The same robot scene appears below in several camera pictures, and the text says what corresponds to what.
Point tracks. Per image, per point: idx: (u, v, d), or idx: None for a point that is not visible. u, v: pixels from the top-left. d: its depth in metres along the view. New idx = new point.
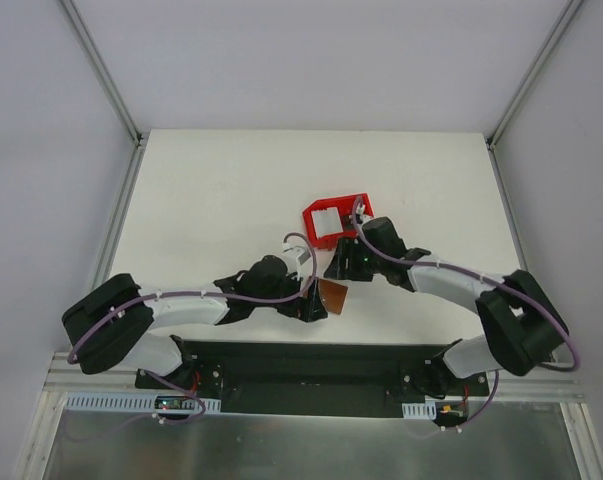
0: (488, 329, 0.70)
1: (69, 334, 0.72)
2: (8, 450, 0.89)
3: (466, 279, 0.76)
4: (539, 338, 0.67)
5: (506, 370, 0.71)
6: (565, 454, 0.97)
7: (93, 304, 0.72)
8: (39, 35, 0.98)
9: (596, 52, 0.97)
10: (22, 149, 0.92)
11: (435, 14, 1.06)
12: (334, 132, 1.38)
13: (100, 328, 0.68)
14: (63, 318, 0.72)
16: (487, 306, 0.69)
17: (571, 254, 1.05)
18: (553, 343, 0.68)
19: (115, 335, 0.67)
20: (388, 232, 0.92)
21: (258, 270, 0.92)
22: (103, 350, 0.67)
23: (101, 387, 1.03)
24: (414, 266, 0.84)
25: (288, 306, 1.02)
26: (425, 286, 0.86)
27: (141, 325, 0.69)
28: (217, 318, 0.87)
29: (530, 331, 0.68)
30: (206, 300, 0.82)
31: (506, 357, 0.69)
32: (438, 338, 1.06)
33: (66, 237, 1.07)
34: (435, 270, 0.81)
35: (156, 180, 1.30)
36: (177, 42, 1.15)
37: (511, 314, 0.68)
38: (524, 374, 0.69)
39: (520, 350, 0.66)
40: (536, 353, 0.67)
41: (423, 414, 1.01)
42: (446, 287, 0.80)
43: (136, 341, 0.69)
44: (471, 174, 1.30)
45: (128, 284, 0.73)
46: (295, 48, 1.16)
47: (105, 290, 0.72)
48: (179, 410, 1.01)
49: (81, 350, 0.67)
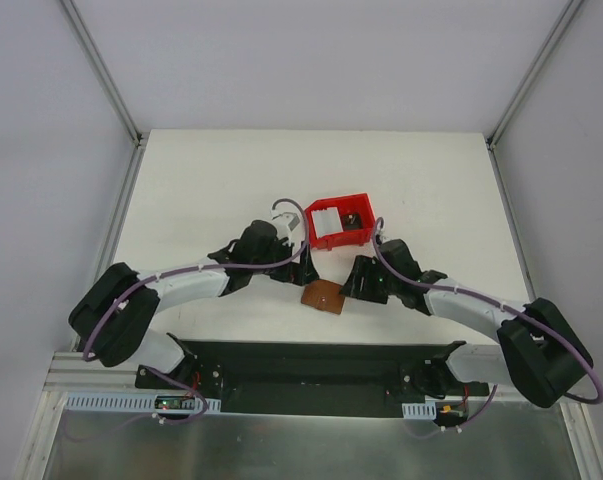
0: (511, 360, 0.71)
1: (79, 333, 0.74)
2: (8, 450, 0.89)
3: (484, 305, 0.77)
4: (563, 370, 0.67)
5: (531, 399, 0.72)
6: (564, 454, 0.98)
7: (97, 299, 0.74)
8: (39, 35, 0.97)
9: (596, 53, 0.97)
10: (22, 149, 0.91)
11: (436, 14, 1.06)
12: (335, 132, 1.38)
13: (108, 320, 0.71)
14: (69, 320, 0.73)
16: (508, 338, 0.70)
17: (571, 254, 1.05)
18: (578, 375, 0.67)
19: (125, 324, 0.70)
20: (404, 255, 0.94)
21: (249, 238, 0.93)
22: (117, 338, 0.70)
23: (101, 387, 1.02)
24: (430, 290, 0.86)
25: (281, 271, 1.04)
26: (442, 310, 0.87)
27: (147, 307, 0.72)
28: (219, 289, 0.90)
29: (554, 362, 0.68)
30: (202, 273, 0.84)
31: (531, 389, 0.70)
32: (439, 338, 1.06)
33: (66, 236, 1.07)
34: (452, 294, 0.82)
35: (156, 180, 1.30)
36: (177, 41, 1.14)
37: (534, 345, 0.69)
38: (550, 405, 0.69)
39: (544, 383, 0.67)
40: (561, 386, 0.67)
41: (423, 414, 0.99)
42: (464, 312, 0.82)
43: (145, 324, 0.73)
44: (471, 174, 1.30)
45: (126, 273, 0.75)
46: (296, 49, 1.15)
47: (106, 284, 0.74)
48: (179, 411, 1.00)
49: (95, 346, 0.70)
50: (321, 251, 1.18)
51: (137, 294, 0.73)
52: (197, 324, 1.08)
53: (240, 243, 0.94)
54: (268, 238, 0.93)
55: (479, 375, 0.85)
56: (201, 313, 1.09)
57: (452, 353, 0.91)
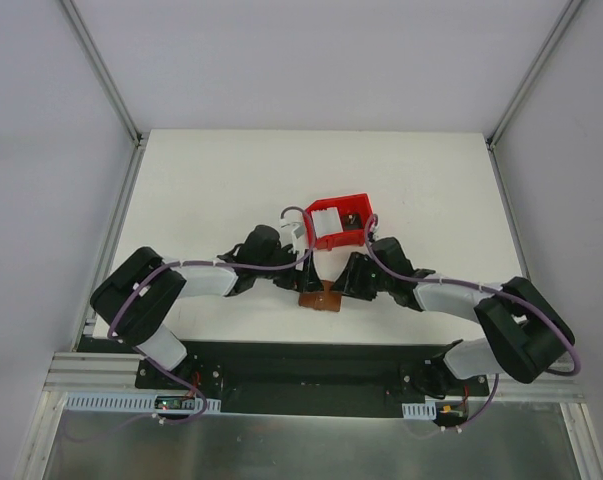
0: (490, 336, 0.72)
1: (102, 313, 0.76)
2: (8, 450, 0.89)
3: (465, 290, 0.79)
4: (542, 343, 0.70)
5: (511, 375, 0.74)
6: (564, 454, 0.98)
7: (123, 280, 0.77)
8: (38, 35, 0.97)
9: (596, 53, 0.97)
10: (22, 148, 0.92)
11: (436, 14, 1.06)
12: (335, 132, 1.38)
13: (134, 300, 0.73)
14: (93, 300, 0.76)
16: (487, 313, 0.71)
17: (571, 254, 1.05)
18: (557, 349, 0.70)
19: (152, 303, 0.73)
20: (397, 254, 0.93)
21: (251, 243, 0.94)
22: (144, 316, 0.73)
23: (101, 387, 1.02)
24: (419, 284, 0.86)
25: (284, 278, 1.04)
26: (432, 305, 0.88)
27: (174, 288, 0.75)
28: (227, 289, 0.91)
29: (533, 337, 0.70)
30: (217, 269, 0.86)
31: (513, 365, 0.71)
32: (438, 338, 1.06)
33: (66, 236, 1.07)
34: (439, 286, 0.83)
35: (156, 180, 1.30)
36: (177, 41, 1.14)
37: (512, 322, 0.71)
38: (531, 380, 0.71)
39: (525, 356, 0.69)
40: (541, 359, 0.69)
41: (423, 414, 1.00)
42: (450, 302, 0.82)
43: (171, 304, 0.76)
44: (471, 174, 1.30)
45: (151, 256, 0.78)
46: (295, 48, 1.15)
47: (133, 266, 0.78)
48: (179, 410, 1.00)
49: (121, 324, 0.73)
50: (321, 251, 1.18)
51: (164, 275, 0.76)
52: (197, 324, 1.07)
53: (242, 247, 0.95)
54: (270, 242, 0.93)
55: (476, 369, 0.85)
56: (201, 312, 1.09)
57: (448, 351, 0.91)
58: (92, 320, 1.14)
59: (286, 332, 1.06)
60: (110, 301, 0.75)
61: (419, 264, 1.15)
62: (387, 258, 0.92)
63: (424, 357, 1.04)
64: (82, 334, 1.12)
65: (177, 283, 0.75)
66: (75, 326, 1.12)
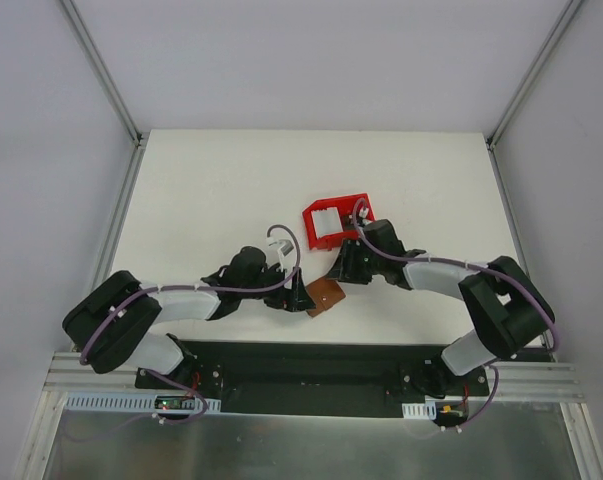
0: (472, 311, 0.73)
1: (75, 338, 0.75)
2: (8, 450, 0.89)
3: (452, 268, 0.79)
4: (524, 320, 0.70)
5: (492, 351, 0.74)
6: (564, 454, 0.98)
7: (98, 304, 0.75)
8: (38, 34, 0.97)
9: (597, 52, 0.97)
10: (22, 148, 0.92)
11: (436, 13, 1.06)
12: (335, 132, 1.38)
13: (106, 327, 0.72)
14: (66, 324, 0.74)
16: (470, 289, 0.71)
17: (571, 254, 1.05)
18: (537, 327, 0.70)
19: (124, 331, 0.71)
20: (388, 234, 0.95)
21: (237, 265, 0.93)
22: (114, 345, 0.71)
23: (101, 387, 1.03)
24: (408, 263, 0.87)
25: (272, 298, 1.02)
26: (420, 283, 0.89)
27: (149, 316, 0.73)
28: (208, 314, 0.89)
29: (514, 313, 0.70)
30: (198, 293, 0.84)
31: (492, 340, 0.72)
32: (438, 338, 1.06)
33: (66, 236, 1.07)
34: (427, 264, 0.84)
35: (156, 180, 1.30)
36: (177, 41, 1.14)
37: (493, 298, 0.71)
38: (509, 355, 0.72)
39: (505, 332, 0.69)
40: (521, 335, 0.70)
41: (423, 414, 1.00)
42: (437, 280, 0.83)
43: (144, 333, 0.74)
44: (470, 174, 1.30)
45: (129, 280, 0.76)
46: (295, 48, 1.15)
47: (109, 290, 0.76)
48: (179, 410, 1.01)
49: (91, 351, 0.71)
50: (321, 251, 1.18)
51: (138, 302, 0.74)
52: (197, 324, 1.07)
53: (227, 270, 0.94)
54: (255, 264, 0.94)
55: (470, 363, 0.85)
56: None
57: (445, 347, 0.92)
58: None
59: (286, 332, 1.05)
60: (83, 326, 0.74)
61: None
62: (378, 238, 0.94)
63: (425, 356, 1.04)
64: None
65: (152, 310, 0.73)
66: None
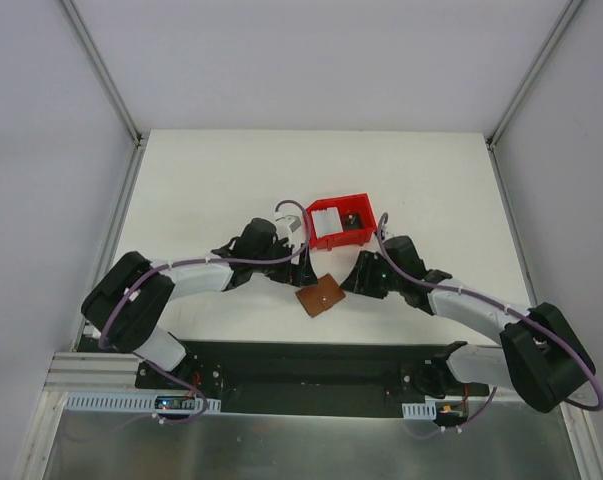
0: (511, 362, 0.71)
1: (92, 321, 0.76)
2: (9, 450, 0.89)
3: (487, 307, 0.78)
4: (565, 374, 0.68)
5: (529, 403, 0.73)
6: (564, 454, 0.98)
7: (111, 287, 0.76)
8: (39, 34, 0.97)
9: (597, 53, 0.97)
10: (22, 148, 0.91)
11: (436, 13, 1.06)
12: (334, 132, 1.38)
13: (123, 308, 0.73)
14: (83, 308, 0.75)
16: (512, 341, 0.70)
17: (571, 254, 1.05)
18: (579, 381, 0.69)
19: (141, 310, 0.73)
20: (409, 253, 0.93)
21: (249, 235, 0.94)
22: (133, 323, 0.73)
23: (101, 387, 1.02)
24: (434, 289, 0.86)
25: (279, 272, 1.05)
26: (446, 311, 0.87)
27: (164, 293, 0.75)
28: (222, 285, 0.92)
29: (555, 367, 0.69)
30: (209, 267, 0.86)
31: (532, 393, 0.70)
32: (438, 338, 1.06)
33: (66, 235, 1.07)
34: (457, 295, 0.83)
35: (156, 180, 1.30)
36: (177, 41, 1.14)
37: (536, 350, 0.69)
38: (549, 410, 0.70)
39: (546, 386, 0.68)
40: (563, 390, 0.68)
41: (423, 414, 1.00)
42: (467, 311, 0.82)
43: (160, 310, 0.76)
44: (471, 174, 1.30)
45: (138, 260, 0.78)
46: (296, 48, 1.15)
47: (120, 272, 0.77)
48: (179, 410, 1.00)
49: (111, 332, 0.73)
50: (321, 251, 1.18)
51: (152, 282, 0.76)
52: (197, 323, 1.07)
53: (240, 240, 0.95)
54: (267, 235, 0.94)
55: (479, 377, 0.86)
56: (200, 311, 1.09)
57: (451, 353, 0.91)
58: None
59: (286, 332, 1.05)
60: (100, 310, 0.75)
61: None
62: (399, 256, 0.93)
63: (425, 356, 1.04)
64: (82, 334, 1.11)
65: (166, 287, 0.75)
66: (75, 326, 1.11)
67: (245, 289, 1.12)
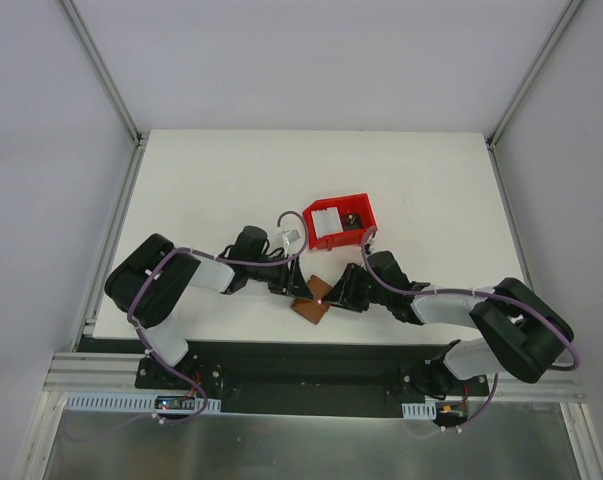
0: (489, 339, 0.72)
1: (117, 296, 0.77)
2: (8, 449, 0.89)
3: (459, 296, 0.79)
4: (543, 342, 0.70)
5: (517, 376, 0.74)
6: (564, 454, 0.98)
7: (139, 266, 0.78)
8: (39, 34, 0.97)
9: (597, 53, 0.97)
10: (22, 149, 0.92)
11: (436, 14, 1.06)
12: (335, 132, 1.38)
13: (149, 285, 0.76)
14: (109, 285, 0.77)
16: (482, 317, 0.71)
17: (570, 253, 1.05)
18: (557, 346, 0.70)
19: (169, 286, 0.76)
20: (393, 270, 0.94)
21: (242, 241, 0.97)
22: (162, 296, 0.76)
23: (101, 387, 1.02)
24: (415, 297, 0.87)
25: (275, 282, 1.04)
26: (430, 316, 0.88)
27: (191, 269, 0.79)
28: (224, 286, 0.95)
29: (531, 336, 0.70)
30: (217, 263, 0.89)
31: (514, 364, 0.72)
32: (438, 338, 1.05)
33: (66, 235, 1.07)
34: (433, 296, 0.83)
35: (156, 180, 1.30)
36: (178, 41, 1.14)
37: (507, 323, 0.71)
38: (536, 379, 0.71)
39: (527, 356, 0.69)
40: (542, 357, 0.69)
41: (423, 414, 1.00)
42: (447, 310, 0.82)
43: (185, 287, 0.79)
44: (471, 174, 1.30)
45: (163, 242, 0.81)
46: (296, 48, 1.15)
47: (146, 251, 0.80)
48: (179, 410, 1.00)
49: (138, 305, 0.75)
50: (321, 251, 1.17)
51: (176, 261, 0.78)
52: (197, 324, 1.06)
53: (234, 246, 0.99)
54: (260, 240, 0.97)
55: (476, 371, 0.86)
56: (200, 310, 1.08)
57: (448, 352, 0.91)
58: (92, 320, 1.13)
59: (286, 332, 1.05)
60: (126, 284, 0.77)
61: (419, 265, 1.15)
62: (380, 271, 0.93)
63: (425, 356, 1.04)
64: (82, 334, 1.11)
65: (193, 263, 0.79)
66: (75, 325, 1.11)
67: (245, 289, 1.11)
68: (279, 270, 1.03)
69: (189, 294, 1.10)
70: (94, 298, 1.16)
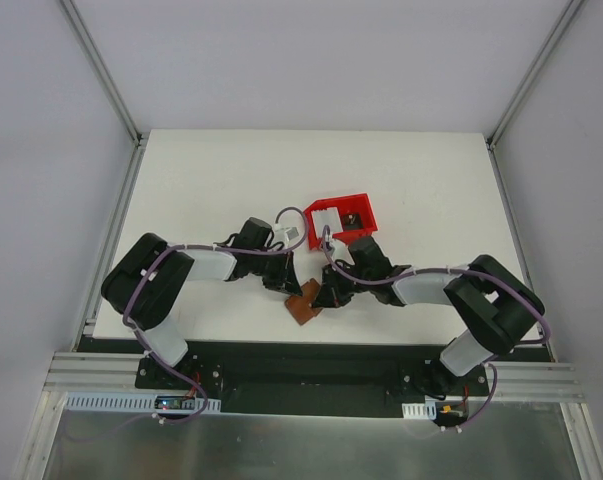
0: (463, 315, 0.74)
1: (113, 300, 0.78)
2: (8, 449, 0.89)
3: (435, 275, 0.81)
4: (514, 315, 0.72)
5: (492, 351, 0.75)
6: (563, 454, 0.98)
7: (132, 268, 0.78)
8: (39, 34, 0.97)
9: (597, 54, 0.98)
10: (23, 149, 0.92)
11: (436, 14, 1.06)
12: (336, 132, 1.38)
13: (142, 289, 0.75)
14: (104, 290, 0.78)
16: (455, 292, 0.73)
17: (570, 253, 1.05)
18: (528, 319, 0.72)
19: (161, 288, 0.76)
20: (375, 252, 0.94)
21: (249, 229, 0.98)
22: (157, 298, 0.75)
23: (101, 387, 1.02)
24: (396, 281, 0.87)
25: (272, 278, 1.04)
26: (412, 298, 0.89)
27: (184, 269, 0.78)
28: (226, 275, 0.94)
29: (503, 309, 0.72)
30: (216, 253, 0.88)
31: (488, 339, 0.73)
32: (437, 338, 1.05)
33: (66, 235, 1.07)
34: (413, 278, 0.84)
35: (156, 179, 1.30)
36: (177, 41, 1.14)
37: (480, 296, 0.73)
38: (507, 352, 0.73)
39: (498, 328, 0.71)
40: (514, 330, 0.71)
41: (423, 414, 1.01)
42: (426, 292, 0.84)
43: (179, 286, 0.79)
44: (470, 173, 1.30)
45: (156, 241, 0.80)
46: (296, 48, 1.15)
47: (139, 251, 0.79)
48: (179, 410, 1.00)
49: (135, 307, 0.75)
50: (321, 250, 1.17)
51: (169, 261, 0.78)
52: (197, 323, 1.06)
53: (238, 236, 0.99)
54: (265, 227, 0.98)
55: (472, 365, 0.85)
56: (200, 310, 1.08)
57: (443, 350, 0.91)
58: (92, 320, 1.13)
59: (286, 332, 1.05)
60: (122, 287, 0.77)
61: (423, 262, 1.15)
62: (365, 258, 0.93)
63: (425, 356, 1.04)
64: (82, 334, 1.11)
65: (186, 263, 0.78)
66: (75, 325, 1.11)
67: (244, 289, 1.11)
68: (278, 265, 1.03)
69: (188, 294, 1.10)
70: (94, 297, 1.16)
